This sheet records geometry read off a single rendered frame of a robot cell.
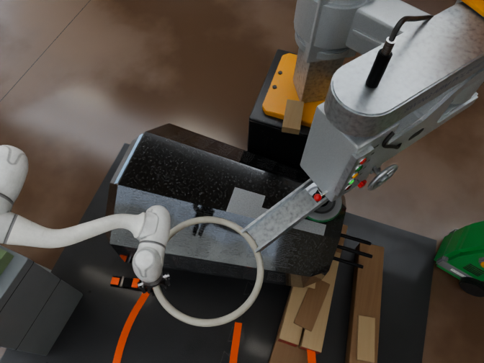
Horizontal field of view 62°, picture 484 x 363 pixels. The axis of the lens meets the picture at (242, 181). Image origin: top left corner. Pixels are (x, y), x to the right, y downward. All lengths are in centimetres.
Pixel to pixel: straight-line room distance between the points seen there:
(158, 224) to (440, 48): 115
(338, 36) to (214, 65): 186
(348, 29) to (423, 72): 65
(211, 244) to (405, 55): 125
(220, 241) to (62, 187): 155
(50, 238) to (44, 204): 176
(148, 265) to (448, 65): 120
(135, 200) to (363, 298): 151
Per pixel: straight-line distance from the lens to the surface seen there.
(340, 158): 148
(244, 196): 203
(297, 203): 188
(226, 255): 209
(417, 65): 145
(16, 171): 152
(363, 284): 274
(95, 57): 395
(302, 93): 238
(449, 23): 164
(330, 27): 198
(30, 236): 147
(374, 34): 197
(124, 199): 215
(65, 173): 330
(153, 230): 156
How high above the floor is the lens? 267
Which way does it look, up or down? 62 degrees down
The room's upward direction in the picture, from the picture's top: 2 degrees clockwise
